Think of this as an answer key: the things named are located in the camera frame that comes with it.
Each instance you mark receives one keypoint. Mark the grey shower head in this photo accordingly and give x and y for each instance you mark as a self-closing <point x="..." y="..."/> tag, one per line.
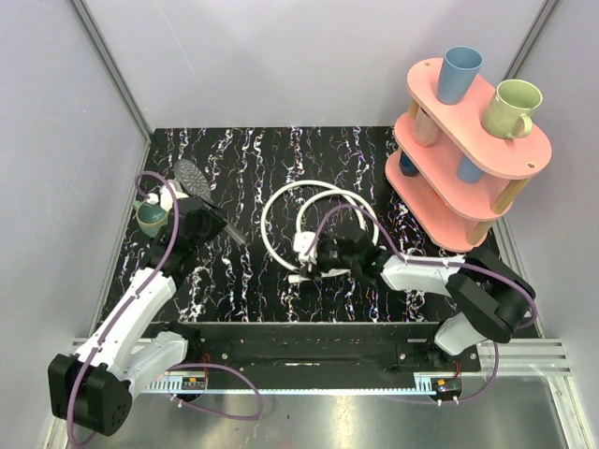
<point x="194" y="183"/>

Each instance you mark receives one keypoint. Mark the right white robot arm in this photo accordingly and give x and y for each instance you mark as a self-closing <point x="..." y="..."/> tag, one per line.
<point x="491" y="297"/>

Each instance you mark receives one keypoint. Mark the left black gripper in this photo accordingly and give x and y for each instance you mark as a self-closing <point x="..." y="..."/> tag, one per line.
<point x="206" y="217"/>

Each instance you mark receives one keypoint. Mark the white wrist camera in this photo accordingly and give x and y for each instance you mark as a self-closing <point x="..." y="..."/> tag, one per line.
<point x="305" y="247"/>
<point x="164" y="199"/>

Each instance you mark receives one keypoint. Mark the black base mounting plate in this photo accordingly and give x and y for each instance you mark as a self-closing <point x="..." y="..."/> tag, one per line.
<point x="365" y="363"/>

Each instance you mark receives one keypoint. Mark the dark blue cup bottom shelf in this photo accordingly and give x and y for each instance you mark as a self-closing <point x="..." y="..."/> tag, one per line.
<point x="407" y="167"/>

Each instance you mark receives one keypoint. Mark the aluminium rail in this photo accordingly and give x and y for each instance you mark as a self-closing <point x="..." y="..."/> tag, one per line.
<point x="533" y="357"/>

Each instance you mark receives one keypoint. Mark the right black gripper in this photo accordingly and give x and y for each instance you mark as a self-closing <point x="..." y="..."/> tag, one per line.
<point x="324" y="240"/>

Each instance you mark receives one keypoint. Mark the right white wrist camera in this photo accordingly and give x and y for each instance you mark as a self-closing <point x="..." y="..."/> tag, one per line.
<point x="305" y="247"/>

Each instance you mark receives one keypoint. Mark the light blue cup middle shelf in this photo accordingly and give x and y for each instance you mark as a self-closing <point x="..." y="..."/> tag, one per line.
<point x="468" y="171"/>

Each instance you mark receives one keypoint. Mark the pink cup middle shelf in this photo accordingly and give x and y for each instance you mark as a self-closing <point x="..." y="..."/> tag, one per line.
<point x="426" y="132"/>

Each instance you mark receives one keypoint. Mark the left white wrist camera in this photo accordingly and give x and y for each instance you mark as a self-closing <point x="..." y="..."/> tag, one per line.
<point x="164" y="199"/>

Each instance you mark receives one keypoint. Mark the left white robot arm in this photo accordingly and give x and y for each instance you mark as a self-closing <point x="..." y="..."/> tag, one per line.
<point x="97" y="384"/>

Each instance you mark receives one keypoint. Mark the teal ceramic cup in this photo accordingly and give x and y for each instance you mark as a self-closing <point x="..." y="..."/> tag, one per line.
<point x="151" y="218"/>

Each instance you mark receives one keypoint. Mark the blue tumbler on top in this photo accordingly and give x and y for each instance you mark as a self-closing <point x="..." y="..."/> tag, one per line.
<point x="458" y="71"/>

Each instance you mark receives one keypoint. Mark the pink three-tier shelf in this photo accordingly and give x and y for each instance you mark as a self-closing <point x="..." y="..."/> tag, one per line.
<point x="457" y="215"/>

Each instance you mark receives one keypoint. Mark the green mug on shelf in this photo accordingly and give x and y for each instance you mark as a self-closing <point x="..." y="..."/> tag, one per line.
<point x="509" y="114"/>

